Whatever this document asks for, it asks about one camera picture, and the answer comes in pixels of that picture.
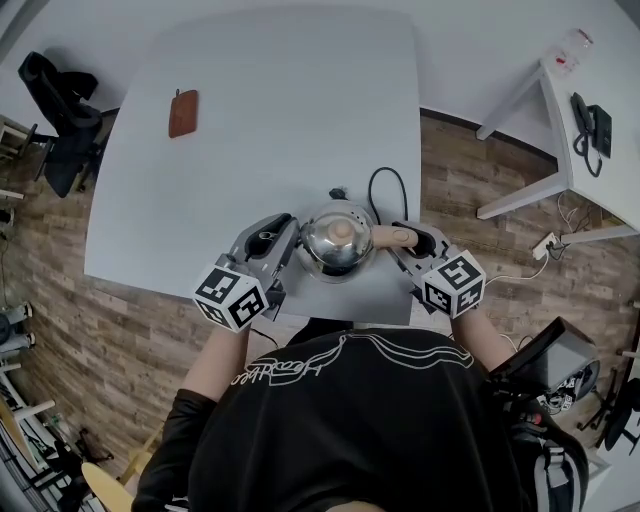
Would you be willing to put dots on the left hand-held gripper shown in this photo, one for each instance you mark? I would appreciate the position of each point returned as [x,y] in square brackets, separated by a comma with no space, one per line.
[230,297]

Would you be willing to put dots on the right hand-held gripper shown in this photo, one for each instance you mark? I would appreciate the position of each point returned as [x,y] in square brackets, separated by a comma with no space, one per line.
[455,282]

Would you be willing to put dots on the person's right forearm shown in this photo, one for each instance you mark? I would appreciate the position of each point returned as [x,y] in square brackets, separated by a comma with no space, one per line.
[477,335]

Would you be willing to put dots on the person's left forearm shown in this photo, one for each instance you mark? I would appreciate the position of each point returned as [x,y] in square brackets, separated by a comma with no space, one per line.
[217,360]

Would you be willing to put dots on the large white table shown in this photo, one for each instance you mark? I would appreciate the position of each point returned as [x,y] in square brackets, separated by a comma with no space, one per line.
[280,110]

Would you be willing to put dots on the white power strip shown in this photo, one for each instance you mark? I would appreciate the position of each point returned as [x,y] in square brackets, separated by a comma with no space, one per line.
[545,245]

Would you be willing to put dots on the brown leather pouch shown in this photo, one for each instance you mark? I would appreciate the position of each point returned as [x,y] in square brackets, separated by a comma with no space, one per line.
[183,114]

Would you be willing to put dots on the black box device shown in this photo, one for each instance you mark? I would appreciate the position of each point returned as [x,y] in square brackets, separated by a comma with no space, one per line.
[550,355]

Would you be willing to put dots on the person's black printed shirt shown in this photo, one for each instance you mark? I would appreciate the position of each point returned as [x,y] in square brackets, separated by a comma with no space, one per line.
[350,425]

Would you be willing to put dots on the narrow white table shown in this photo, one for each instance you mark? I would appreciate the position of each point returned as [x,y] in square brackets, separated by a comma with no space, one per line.
[585,170]

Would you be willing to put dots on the black desk telephone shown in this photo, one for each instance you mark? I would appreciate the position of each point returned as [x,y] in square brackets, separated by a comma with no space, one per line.
[597,130]

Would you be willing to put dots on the black office chair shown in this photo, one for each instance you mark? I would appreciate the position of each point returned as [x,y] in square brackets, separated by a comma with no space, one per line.
[67,135]

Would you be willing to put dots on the black and grey backpack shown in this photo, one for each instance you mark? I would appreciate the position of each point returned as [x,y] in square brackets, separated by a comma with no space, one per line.
[555,465]

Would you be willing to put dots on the clear plastic container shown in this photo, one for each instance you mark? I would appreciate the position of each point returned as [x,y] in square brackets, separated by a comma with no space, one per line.
[570,52]

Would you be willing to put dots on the black swivel chair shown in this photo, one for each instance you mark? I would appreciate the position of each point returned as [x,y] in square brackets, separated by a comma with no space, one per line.
[617,420]

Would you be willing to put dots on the round wooden stool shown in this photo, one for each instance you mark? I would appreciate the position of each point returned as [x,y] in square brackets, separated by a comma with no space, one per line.
[107,487]

